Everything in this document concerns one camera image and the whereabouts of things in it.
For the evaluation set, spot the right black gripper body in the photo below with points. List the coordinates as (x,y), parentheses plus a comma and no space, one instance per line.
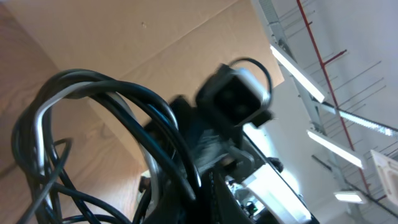
(210,143)

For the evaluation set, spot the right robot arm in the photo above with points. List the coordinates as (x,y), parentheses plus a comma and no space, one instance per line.
(262,178)

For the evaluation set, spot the ceiling light fixture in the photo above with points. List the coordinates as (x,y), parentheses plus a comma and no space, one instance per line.
(298,73)

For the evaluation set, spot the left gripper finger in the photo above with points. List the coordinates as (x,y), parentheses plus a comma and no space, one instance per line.
(215,204)

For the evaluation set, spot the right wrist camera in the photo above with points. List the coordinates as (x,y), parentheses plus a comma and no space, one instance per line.
(236,96)

